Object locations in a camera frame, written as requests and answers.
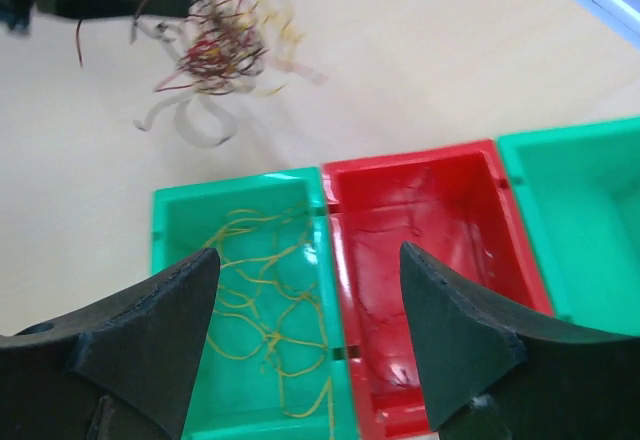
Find red brown wire bundle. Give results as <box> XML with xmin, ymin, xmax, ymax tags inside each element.
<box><xmin>74</xmin><ymin>0</ymin><xmax>329</xmax><ymax>96</ymax></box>

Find green plastic bin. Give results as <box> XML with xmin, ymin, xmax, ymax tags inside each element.
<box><xmin>151</xmin><ymin>167</ymin><xmax>359</xmax><ymax>439</ymax></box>
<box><xmin>497</xmin><ymin>118</ymin><xmax>639</xmax><ymax>336</ymax></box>

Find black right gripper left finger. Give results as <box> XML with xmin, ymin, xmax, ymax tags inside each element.
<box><xmin>1</xmin><ymin>248</ymin><xmax>220</xmax><ymax>439</ymax></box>

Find near green plastic bin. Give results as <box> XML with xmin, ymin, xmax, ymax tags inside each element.
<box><xmin>151</xmin><ymin>167</ymin><xmax>359</xmax><ymax>439</ymax></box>

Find far green plastic bin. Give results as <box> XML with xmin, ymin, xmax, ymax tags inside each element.
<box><xmin>497</xmin><ymin>118</ymin><xmax>639</xmax><ymax>336</ymax></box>

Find red plastic bin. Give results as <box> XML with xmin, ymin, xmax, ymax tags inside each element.
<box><xmin>321</xmin><ymin>140</ymin><xmax>553</xmax><ymax>439</ymax></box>

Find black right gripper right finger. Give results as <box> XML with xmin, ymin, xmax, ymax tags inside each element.
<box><xmin>400</xmin><ymin>242</ymin><xmax>639</xmax><ymax>439</ymax></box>

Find yellow wire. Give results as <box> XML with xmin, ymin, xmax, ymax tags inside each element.
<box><xmin>199</xmin><ymin>199</ymin><xmax>335</xmax><ymax>419</ymax></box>

